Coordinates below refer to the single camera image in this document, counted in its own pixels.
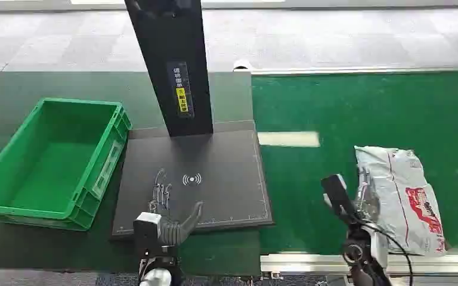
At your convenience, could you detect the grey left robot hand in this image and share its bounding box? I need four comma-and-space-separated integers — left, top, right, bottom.
148, 167, 205, 246

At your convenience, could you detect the black scanner base plate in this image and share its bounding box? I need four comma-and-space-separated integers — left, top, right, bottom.
110, 120, 274, 240

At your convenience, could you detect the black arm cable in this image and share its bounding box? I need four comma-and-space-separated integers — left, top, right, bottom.
365, 223, 414, 286

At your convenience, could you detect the green plastic crate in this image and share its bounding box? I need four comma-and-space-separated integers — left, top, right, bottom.
0, 98, 133, 232

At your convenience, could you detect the green conveyor belt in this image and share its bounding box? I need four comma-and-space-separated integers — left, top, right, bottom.
251, 71, 458, 256

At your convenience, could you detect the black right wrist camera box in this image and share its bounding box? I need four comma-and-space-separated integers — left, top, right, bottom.
320, 174, 360, 226

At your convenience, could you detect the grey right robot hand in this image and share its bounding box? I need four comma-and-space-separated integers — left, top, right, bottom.
354, 166, 382, 229

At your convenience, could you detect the silver conveyor frame rail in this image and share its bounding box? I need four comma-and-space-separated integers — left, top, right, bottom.
259, 248, 458, 277

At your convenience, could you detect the black scanner column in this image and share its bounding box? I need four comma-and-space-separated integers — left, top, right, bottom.
124, 0, 214, 138

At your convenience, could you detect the white parcel bag red print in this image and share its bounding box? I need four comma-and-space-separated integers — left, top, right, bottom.
354, 145, 447, 257

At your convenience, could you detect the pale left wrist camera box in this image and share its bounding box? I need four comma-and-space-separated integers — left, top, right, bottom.
132, 212, 163, 253

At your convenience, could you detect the yellow black column label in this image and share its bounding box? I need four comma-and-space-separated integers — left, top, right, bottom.
175, 87, 190, 113

